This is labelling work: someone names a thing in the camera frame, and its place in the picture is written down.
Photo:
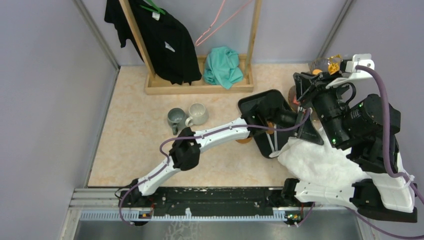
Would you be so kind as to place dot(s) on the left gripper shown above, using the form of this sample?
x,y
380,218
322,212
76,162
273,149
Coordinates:
x,y
296,120

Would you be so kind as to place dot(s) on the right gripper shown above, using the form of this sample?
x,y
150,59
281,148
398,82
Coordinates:
x,y
309,86

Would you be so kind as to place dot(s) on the black baking tray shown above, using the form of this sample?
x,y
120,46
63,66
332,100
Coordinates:
x,y
283,136

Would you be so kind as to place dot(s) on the wooden coaster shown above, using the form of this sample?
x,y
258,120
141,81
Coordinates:
x,y
271,127
244,141

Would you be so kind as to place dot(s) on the metal tongs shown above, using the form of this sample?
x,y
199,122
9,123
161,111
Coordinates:
x,y
273,143

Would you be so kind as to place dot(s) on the white towel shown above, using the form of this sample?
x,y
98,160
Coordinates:
x,y
321,165

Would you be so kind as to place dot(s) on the grey-blue ceramic mug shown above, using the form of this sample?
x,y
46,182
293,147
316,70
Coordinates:
x,y
176,119

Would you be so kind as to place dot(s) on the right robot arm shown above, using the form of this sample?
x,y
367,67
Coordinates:
x,y
368,129

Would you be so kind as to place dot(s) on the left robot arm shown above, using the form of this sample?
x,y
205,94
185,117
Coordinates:
x,y
183,153

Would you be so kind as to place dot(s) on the three-tier glass stand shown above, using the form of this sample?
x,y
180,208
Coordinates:
x,y
318,66

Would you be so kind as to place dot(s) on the teal cloth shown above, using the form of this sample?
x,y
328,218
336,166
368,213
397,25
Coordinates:
x,y
222,67

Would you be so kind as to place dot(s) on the white speckled mug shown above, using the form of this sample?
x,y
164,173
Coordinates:
x,y
197,115

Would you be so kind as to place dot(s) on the wooden clothes rack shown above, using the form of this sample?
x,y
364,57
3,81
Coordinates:
x,y
155,85

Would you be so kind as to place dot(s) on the black t-shirt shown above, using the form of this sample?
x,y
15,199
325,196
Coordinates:
x,y
169,45

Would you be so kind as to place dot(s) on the green hanger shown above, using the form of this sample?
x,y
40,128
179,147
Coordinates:
x,y
152,7

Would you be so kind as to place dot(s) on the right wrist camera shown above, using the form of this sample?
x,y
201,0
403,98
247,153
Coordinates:
x,y
351,73

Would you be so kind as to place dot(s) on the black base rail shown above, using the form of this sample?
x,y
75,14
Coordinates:
x,y
211,202

